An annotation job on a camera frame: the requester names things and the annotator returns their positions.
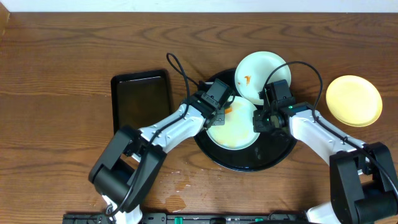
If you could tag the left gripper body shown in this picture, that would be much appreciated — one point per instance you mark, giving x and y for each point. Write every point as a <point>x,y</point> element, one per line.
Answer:
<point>218,117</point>

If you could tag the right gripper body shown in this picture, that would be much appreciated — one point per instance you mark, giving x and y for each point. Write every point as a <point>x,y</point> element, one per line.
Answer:
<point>264,122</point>

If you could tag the orange green scrub sponge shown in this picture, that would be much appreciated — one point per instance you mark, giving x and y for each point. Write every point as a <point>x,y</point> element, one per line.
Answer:
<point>228,110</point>

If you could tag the light blue plate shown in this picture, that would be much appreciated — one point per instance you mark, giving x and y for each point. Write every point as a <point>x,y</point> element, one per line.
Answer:
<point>252,73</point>
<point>237,133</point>

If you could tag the yellow plate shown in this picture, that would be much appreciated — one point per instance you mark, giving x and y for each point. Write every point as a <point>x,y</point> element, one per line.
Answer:
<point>354,101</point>

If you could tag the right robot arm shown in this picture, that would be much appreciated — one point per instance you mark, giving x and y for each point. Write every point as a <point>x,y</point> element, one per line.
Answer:
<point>363,180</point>

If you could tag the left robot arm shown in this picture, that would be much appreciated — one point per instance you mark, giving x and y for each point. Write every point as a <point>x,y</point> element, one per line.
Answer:
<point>130,163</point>

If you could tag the black round tray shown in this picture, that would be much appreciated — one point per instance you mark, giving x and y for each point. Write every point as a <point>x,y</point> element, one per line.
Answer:
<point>267,151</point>

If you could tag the black rectangular tray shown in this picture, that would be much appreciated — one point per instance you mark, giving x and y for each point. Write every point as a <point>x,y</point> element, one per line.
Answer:
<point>141,99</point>

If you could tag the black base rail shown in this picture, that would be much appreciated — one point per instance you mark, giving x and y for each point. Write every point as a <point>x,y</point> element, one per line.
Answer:
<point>162,218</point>

